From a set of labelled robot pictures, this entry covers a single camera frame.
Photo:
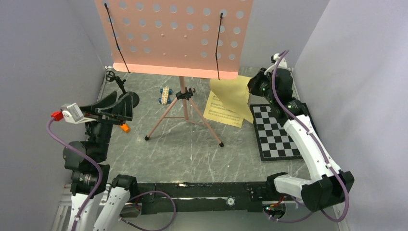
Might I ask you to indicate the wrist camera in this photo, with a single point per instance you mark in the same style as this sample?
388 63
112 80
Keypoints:
278 62
71 113

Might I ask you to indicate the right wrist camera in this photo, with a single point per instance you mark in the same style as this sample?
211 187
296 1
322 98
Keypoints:
278 62

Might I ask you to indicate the pink music stand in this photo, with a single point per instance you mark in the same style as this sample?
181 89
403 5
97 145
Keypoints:
184 38

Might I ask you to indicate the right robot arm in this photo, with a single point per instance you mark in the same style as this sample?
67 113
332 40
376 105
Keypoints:
328 183

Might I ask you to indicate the black white chessboard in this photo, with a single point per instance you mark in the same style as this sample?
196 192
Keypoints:
273 141

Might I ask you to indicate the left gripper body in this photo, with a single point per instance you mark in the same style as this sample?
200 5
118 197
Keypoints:
108 119

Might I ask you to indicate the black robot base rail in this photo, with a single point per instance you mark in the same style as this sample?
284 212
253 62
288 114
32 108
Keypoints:
200 197

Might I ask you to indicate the yellow sheet music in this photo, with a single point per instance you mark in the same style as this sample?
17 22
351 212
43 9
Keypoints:
234 95
215 111

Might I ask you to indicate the black microphone stand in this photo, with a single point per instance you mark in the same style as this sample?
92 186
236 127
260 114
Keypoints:
111 77

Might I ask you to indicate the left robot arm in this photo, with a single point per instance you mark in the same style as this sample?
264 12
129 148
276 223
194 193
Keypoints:
85 158

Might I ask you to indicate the cream blue-wheeled brick car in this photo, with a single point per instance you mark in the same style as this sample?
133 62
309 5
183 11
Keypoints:
165 93

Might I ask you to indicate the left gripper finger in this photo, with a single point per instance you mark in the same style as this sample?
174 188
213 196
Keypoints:
125 102
104 102

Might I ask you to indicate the orange toy microphone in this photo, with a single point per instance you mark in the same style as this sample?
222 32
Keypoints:
125 128

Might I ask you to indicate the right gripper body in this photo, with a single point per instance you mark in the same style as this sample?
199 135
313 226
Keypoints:
261 86

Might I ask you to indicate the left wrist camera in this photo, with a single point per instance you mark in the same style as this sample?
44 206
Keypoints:
71 113

